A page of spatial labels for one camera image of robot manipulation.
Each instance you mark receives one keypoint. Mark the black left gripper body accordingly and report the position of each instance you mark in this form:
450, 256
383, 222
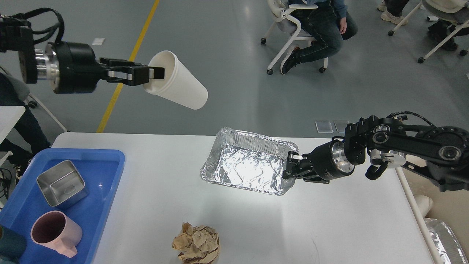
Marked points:
78, 71

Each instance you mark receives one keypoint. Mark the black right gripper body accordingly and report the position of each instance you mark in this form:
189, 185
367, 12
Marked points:
328, 162

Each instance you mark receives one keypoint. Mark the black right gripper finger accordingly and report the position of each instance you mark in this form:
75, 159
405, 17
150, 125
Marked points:
298, 161
304, 174

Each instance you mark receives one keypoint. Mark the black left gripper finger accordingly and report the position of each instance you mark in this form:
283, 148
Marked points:
135, 75
122, 65

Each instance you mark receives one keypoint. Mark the cream paper cup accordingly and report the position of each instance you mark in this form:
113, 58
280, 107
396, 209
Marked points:
179, 84

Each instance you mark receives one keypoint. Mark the aluminium foil tray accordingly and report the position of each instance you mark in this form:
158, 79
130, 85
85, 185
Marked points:
248, 161

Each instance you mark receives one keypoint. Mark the stainless steel rectangular tin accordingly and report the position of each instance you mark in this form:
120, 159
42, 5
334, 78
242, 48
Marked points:
62, 185

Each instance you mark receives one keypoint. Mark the brown paper ball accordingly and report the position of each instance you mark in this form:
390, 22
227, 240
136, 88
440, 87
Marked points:
197, 245

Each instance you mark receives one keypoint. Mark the pink plastic mug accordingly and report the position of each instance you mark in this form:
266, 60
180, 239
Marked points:
56, 231

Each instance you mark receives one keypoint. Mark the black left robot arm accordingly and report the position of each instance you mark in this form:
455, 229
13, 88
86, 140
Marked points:
18, 35

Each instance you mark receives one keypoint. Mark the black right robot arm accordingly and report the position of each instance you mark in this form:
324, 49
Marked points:
439, 154

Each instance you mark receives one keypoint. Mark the floor outlet cover left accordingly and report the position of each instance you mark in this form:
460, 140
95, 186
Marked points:
324, 127

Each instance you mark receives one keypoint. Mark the floor outlet cover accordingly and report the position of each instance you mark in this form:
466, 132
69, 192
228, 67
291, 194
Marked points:
341, 125
324, 127

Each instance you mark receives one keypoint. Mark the floor outlet cover right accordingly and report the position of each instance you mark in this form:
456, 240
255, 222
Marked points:
341, 125

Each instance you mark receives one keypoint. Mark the grey chair at left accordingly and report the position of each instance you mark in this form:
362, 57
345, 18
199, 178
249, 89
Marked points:
28, 98

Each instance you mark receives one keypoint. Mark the white side table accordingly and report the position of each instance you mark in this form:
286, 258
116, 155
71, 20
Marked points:
9, 116

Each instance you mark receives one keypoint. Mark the blue plastic tray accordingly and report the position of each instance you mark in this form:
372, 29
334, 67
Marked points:
101, 170

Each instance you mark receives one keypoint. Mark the white cup in bin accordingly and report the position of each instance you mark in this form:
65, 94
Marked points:
424, 204

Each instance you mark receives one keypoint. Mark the beige plastic bin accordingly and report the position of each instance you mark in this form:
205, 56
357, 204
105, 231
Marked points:
452, 207

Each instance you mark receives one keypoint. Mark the person in beige sweater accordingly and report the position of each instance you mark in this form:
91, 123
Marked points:
330, 24

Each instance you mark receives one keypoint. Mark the white office chair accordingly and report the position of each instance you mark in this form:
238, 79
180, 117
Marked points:
282, 19

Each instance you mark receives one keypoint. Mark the seated person right background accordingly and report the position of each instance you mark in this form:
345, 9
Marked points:
392, 10

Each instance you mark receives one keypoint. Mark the white chair right background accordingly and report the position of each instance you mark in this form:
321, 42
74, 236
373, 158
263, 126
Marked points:
452, 21

